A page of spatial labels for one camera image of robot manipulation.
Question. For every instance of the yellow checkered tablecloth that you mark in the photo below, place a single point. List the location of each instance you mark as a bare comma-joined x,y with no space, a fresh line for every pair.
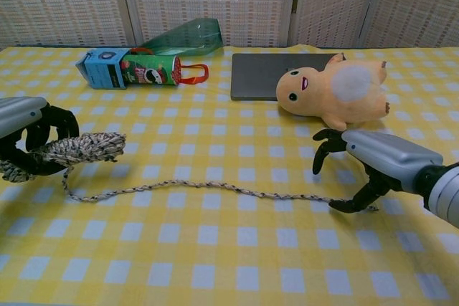
229,241

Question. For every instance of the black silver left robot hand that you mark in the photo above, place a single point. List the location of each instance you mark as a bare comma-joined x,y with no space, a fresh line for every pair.
18,114

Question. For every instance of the grey closed laptop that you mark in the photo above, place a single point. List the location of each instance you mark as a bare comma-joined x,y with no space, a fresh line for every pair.
254,76

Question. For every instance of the green Pringles can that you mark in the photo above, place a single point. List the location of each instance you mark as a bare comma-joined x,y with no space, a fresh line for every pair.
150,71

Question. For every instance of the yellow plush toy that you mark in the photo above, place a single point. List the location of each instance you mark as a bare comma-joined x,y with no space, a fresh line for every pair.
333,100

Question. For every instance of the brass screen hinge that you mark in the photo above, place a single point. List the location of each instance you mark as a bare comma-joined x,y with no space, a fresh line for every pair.
294,3

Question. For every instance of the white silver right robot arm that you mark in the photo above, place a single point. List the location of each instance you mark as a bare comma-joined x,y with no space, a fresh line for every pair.
446,191

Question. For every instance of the green plastic bottle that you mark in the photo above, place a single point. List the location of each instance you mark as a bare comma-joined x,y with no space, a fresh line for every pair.
193,39

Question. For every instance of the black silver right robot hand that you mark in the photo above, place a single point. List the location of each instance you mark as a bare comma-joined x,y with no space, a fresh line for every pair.
391,157

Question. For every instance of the blue carton box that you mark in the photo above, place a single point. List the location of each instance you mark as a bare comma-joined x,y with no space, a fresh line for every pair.
104,66

